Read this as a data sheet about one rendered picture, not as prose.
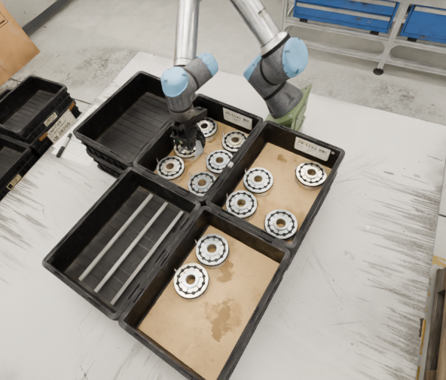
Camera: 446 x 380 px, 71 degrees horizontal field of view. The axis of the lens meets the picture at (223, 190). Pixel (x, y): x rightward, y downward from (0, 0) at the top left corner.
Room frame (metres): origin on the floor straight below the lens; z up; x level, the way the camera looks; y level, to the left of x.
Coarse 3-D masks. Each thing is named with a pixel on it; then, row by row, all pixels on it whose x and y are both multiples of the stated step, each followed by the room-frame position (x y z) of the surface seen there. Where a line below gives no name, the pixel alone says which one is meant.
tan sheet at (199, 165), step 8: (224, 128) 0.86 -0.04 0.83; (232, 128) 0.86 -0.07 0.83; (216, 136) 0.82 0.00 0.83; (208, 144) 0.79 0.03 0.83; (216, 144) 0.79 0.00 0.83; (208, 152) 0.75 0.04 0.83; (200, 160) 0.72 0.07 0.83; (192, 168) 0.69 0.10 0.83; (200, 168) 0.68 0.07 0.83; (184, 176) 0.66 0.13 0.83; (184, 184) 0.62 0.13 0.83
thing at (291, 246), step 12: (300, 132) 0.70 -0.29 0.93; (324, 144) 0.64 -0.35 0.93; (240, 156) 0.64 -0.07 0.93; (336, 168) 0.53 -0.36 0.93; (216, 192) 0.51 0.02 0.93; (324, 192) 0.45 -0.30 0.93; (312, 204) 0.42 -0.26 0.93; (228, 216) 0.42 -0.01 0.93; (252, 228) 0.37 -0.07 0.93; (300, 228) 0.35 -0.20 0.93; (276, 240) 0.33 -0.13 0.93
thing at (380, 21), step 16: (304, 0) 2.37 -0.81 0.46; (320, 0) 2.31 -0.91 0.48; (336, 0) 2.25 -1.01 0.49; (352, 0) 2.18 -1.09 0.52; (368, 0) 2.12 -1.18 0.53; (384, 0) 2.08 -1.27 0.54; (304, 16) 2.36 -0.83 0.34; (320, 16) 2.29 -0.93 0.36; (336, 16) 2.23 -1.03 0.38; (352, 16) 2.17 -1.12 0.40; (368, 16) 2.10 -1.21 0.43; (384, 16) 2.06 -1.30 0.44; (384, 32) 2.04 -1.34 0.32
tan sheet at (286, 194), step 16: (272, 144) 0.75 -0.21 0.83; (256, 160) 0.68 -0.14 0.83; (272, 160) 0.67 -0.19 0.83; (288, 160) 0.66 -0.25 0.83; (304, 160) 0.65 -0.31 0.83; (288, 176) 0.59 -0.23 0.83; (272, 192) 0.54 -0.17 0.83; (288, 192) 0.53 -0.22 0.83; (304, 192) 0.52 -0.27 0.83; (224, 208) 0.50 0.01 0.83; (272, 208) 0.48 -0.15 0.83; (288, 208) 0.47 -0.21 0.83; (304, 208) 0.46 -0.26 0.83; (256, 224) 0.43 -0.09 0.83
